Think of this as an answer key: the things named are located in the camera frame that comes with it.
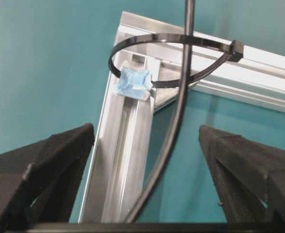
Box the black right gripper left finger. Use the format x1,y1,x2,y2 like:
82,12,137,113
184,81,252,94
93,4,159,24
0,123,94,233

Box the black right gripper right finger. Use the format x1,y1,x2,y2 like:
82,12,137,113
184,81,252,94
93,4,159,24
199,125,285,224

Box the black USB cable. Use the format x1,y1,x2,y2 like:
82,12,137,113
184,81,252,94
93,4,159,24
125,0,196,224

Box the black zip tie loop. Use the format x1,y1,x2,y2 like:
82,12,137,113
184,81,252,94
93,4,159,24
108,33,244,84

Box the square aluminium extrusion frame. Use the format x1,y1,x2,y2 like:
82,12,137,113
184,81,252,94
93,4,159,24
78,11,285,223

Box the blue tape on frame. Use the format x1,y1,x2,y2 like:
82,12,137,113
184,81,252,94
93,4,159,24
114,67,153,101

